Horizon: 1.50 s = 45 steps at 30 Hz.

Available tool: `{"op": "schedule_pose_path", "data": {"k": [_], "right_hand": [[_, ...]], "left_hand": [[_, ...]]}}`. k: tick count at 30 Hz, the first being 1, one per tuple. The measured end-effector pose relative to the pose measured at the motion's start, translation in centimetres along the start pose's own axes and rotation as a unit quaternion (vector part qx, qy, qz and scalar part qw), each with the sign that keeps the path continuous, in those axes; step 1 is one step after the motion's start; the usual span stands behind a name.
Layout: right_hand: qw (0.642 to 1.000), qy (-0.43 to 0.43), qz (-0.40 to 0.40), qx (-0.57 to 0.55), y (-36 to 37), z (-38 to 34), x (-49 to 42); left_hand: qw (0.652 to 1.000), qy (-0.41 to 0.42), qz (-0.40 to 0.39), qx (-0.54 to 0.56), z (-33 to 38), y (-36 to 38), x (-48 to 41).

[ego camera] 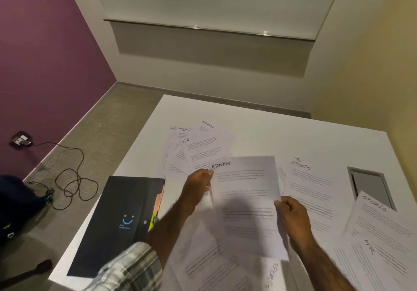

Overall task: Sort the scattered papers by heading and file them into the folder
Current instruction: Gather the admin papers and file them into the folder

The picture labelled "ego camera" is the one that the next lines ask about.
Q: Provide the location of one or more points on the person's left hand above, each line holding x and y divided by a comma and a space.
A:
195, 193

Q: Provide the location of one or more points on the person's right forearm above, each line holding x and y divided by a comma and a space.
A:
325, 271

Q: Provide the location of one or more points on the black expanding folder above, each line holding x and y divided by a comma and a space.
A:
114, 202

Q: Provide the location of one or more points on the person's right hand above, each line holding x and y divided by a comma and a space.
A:
298, 225

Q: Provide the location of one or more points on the plaid shirt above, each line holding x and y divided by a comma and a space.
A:
130, 268

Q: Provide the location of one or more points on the floor power socket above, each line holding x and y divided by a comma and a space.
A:
21, 139

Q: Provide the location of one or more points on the white text paper sheet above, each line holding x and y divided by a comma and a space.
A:
247, 186

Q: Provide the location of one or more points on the pile of white printed papers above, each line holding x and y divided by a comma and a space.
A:
312, 189

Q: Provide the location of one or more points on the person's left forearm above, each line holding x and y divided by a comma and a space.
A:
169, 232

